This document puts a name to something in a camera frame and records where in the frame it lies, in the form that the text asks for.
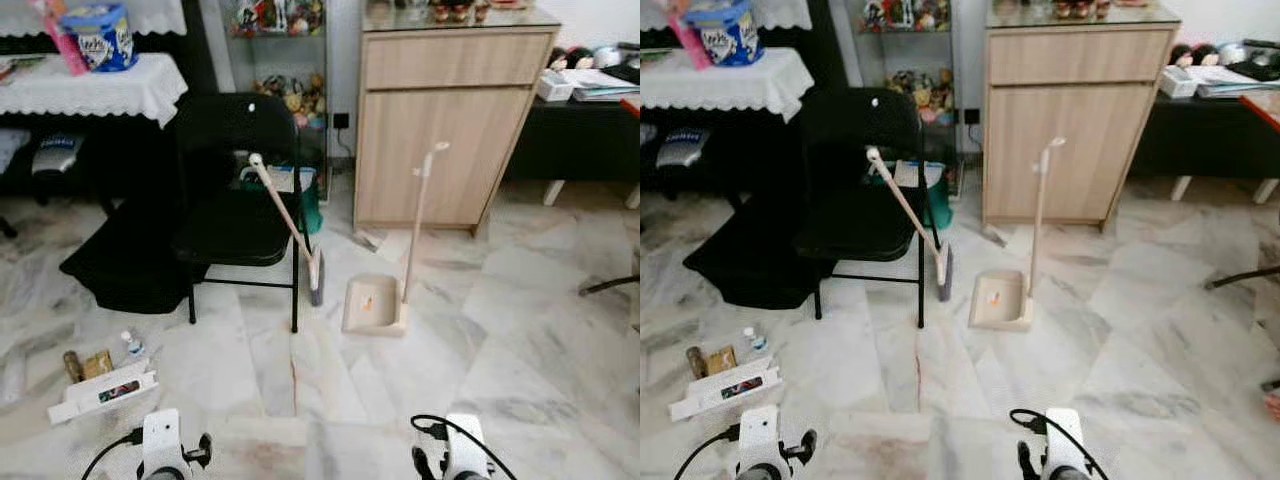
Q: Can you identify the beige long-handled dustpan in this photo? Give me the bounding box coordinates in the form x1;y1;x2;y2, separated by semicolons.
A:
341;141;451;338
967;136;1067;332

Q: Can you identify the beige broom with white cap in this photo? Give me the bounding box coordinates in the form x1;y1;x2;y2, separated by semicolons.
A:
247;152;326;307
865;146;954;303

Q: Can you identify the black floor mat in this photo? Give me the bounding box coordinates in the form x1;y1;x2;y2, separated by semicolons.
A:
60;215;206;314
683;215;831;309

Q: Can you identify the white plastic tray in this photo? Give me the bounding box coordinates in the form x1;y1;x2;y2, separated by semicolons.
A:
47;368;159;425
668;365;781;422

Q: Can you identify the black office chair leg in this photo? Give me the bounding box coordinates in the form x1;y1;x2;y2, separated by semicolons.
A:
578;275;641;297
1205;265;1280;291

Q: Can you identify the green bin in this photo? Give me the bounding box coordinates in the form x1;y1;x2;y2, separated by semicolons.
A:
868;160;954;231
240;165;324;234

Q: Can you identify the black folding chair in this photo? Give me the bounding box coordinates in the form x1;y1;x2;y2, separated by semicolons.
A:
795;87;929;329
172;93;303;334

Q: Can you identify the grey printed bag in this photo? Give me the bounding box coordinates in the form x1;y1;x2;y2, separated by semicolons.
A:
30;133;83;178
655;128;709;171

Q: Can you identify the light wooden cabinet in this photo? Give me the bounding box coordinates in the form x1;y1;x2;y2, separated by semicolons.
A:
353;8;563;236
980;5;1183;231

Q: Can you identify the black low bench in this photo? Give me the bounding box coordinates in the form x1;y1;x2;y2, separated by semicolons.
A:
1130;95;1280;181
505;95;641;186

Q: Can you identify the glass shelf with figurines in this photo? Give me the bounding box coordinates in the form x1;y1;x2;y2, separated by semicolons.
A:
225;0;331;201
850;0;961;196

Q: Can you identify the white lace tablecloth table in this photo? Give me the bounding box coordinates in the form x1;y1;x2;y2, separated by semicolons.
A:
0;52;189;129
640;47;816;123

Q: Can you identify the white box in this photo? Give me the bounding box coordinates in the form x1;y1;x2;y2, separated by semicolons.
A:
537;70;576;103
1160;65;1199;99

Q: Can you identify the stack of papers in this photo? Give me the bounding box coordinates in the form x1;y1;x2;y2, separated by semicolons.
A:
560;68;641;101
1185;65;1266;98

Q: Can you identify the pink packet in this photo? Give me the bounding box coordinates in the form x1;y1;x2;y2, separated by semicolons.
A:
668;0;713;71
40;0;89;76

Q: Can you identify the blue printed tub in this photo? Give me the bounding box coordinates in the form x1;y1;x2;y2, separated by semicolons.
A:
60;3;139;73
683;0;766;68

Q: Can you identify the row of plush toys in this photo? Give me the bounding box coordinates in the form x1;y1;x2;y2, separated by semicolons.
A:
1170;42;1246;69
548;45;621;71

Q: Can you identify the white lace shelf cloth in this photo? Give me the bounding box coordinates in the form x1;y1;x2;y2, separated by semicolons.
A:
640;0;813;31
0;0;188;37

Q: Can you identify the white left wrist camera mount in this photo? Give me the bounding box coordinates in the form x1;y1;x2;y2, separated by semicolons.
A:
737;404;781;471
140;408;183;476

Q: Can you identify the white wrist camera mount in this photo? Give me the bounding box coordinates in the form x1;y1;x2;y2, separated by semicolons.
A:
445;413;488;479
140;408;183;476
1045;408;1089;476
737;404;781;471

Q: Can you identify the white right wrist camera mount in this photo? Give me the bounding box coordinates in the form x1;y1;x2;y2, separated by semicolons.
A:
445;413;488;479
1045;408;1089;476

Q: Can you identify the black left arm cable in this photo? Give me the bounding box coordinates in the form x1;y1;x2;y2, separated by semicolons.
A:
672;425;741;480
82;430;146;480

